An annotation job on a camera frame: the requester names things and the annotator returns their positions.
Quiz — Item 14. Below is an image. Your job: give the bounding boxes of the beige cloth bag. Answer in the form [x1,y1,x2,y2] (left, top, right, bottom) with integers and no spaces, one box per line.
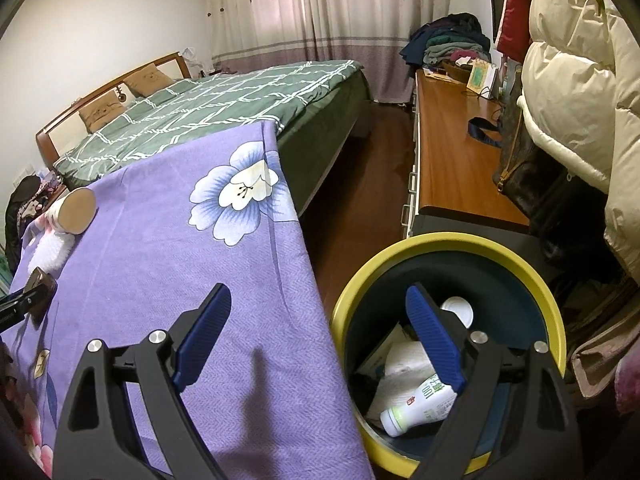
[570,295,639,400]

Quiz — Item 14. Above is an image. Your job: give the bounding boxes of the green white box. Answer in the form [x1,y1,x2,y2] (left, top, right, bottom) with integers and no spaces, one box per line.
[466,58,497,99]

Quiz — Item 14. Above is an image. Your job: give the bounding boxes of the yellow rimmed trash bin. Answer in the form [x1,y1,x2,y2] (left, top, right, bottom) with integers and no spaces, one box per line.
[331,232,566,478]

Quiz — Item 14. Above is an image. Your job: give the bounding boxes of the brown pillow left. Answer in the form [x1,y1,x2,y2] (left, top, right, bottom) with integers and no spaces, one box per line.
[79,91,126,134]

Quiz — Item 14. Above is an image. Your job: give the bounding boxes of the purple floral tablecloth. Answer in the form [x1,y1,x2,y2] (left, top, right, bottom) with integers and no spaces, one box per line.
[3,122,372,479]

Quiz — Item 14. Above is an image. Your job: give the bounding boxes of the pink striped curtain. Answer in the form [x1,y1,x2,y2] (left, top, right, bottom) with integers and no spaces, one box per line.
[207,0,450,103]

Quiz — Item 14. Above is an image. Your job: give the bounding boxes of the dark clothes on nightstand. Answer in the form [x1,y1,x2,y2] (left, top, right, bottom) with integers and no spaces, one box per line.
[4,172,64,275]

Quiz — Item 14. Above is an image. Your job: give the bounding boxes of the white folded tissue pack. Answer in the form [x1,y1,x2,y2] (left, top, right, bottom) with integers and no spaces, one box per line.
[27,231,76,274]

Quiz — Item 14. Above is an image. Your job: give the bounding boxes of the brown pillow right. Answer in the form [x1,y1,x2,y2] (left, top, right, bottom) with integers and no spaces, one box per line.
[124,64,175,98]

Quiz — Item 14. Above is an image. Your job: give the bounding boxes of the cream puffer jacket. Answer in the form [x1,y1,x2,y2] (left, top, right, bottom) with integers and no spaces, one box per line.
[518,0,639,278]

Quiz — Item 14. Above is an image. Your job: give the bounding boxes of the pile of folded clothes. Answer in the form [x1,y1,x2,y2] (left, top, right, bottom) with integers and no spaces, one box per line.
[400,12,490,67]

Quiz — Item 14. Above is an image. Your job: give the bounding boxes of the brown plastic food container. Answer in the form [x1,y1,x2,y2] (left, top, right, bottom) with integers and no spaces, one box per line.
[24,266,58,323]

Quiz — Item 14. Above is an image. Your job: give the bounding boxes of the white round lid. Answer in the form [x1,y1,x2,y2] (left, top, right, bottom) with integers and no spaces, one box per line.
[442,296,474,328]

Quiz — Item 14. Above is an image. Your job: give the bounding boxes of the white plastic bottle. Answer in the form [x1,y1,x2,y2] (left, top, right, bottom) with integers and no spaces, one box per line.
[380,374,457,438]

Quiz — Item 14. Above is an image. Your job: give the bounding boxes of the green plaid bed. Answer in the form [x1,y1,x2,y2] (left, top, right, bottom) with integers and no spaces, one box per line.
[53,60,371,212]

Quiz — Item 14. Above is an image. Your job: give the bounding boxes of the brown pillow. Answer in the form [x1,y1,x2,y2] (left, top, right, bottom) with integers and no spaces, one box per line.
[79,91,126,134]
[124,64,175,98]

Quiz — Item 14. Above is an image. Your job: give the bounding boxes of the brown patterned handbag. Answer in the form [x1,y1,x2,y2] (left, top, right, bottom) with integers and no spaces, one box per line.
[468,73,606,223]

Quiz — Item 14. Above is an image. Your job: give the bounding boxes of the red garment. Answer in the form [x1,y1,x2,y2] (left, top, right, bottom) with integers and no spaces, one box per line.
[496,0,532,63]

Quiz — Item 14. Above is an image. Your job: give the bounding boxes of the floral paper cup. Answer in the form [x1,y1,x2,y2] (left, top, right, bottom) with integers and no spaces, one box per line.
[36,188,96,235]

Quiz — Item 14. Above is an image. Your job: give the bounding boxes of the wooden headboard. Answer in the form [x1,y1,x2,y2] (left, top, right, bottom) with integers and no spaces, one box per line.
[35,52,191,169]

